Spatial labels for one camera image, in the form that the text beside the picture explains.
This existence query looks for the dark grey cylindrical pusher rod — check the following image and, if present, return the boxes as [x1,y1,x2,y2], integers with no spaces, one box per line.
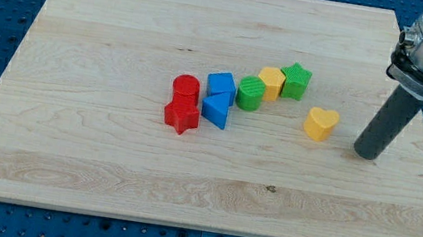
[353,85,423,160]

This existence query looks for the yellow heart block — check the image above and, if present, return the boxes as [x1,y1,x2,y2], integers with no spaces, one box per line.
[302,106,340,142]

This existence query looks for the green star block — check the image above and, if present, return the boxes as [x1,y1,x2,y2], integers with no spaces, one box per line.
[280,62,312,101]

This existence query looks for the red star block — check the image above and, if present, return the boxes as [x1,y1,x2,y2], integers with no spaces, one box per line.
[164,101,200,135]

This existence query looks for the yellow hexagon block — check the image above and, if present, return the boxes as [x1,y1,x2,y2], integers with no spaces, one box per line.
[258,67,286,101]

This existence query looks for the green cylinder block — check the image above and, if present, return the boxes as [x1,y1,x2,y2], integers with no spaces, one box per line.
[235,76,266,111]

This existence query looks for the light wooden board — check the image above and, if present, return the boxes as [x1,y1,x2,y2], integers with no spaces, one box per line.
[0,0,423,237]

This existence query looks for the blue cube block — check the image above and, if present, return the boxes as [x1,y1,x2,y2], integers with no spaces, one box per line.
[206,72,236,106]

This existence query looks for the blue triangle block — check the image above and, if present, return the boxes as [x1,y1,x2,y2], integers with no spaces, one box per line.
[201,92,230,130]

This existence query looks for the red cylinder block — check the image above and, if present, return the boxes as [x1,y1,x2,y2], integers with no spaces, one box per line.
[172,74,200,106]

